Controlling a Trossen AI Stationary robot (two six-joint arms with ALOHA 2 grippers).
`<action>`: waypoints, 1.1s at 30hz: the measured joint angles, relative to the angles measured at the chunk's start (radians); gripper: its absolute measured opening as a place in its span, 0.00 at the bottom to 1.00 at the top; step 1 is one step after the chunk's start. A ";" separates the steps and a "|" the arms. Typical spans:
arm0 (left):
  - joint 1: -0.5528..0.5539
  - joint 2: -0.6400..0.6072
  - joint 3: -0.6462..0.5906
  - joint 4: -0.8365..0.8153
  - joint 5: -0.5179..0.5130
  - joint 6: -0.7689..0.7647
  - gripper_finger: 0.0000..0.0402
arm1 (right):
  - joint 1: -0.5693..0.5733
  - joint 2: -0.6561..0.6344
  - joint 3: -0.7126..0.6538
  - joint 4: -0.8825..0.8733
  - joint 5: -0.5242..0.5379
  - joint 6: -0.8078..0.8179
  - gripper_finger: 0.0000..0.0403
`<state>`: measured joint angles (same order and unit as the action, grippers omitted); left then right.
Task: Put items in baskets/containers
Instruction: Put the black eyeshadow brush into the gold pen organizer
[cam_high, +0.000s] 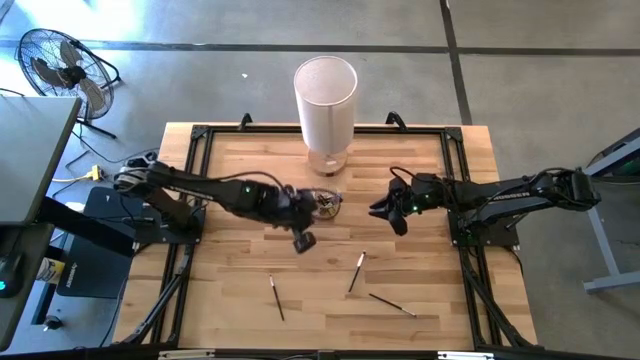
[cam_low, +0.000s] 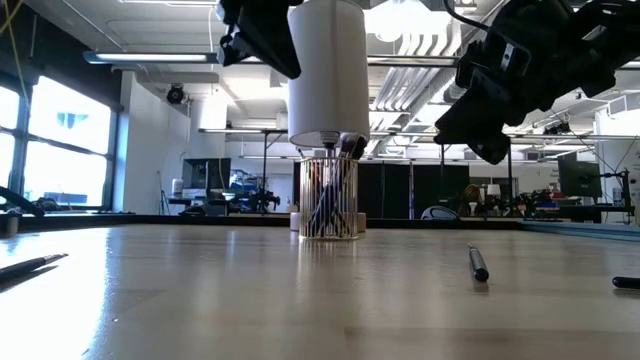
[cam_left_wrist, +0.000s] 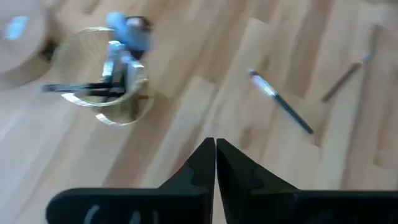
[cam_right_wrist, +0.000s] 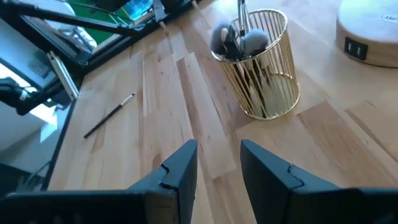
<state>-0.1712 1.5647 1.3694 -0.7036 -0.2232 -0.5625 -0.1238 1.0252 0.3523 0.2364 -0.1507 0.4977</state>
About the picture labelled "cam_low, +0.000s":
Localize long grey pen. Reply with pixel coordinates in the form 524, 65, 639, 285
0, 252, 70, 282

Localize grey cylindrical post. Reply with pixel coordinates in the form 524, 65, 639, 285
2, 212, 20, 238

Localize thin black pencil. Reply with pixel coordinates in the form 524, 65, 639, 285
611, 275, 640, 291

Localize black round spotlight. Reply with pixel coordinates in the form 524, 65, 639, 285
165, 83, 187, 106

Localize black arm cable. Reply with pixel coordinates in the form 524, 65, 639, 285
443, 0, 491, 32

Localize grey pen black cap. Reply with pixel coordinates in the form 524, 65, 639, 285
466, 242, 491, 283

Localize black metal table frame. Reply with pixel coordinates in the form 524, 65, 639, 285
0, 212, 524, 232

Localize black tripod device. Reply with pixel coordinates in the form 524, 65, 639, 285
248, 188, 282, 215

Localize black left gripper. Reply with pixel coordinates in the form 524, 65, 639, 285
217, 0, 304, 80

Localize black partition panels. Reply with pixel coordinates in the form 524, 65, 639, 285
357, 162, 471, 220

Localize white shade wooden base lamp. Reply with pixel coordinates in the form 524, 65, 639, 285
287, 0, 371, 234

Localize large glass window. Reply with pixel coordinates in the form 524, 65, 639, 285
0, 74, 114, 211

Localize person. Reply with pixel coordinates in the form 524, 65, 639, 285
462, 183, 485, 217

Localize long ceiling light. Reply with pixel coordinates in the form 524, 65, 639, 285
83, 49, 221, 66
367, 54, 461, 69

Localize black computer monitor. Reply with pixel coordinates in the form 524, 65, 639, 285
557, 157, 603, 199
181, 157, 233, 191

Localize blue foam pad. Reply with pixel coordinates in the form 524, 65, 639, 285
519, 219, 640, 244

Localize gold wire basket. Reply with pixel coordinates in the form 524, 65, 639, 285
298, 156, 360, 242

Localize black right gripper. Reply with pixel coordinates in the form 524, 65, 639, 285
433, 27, 551, 165

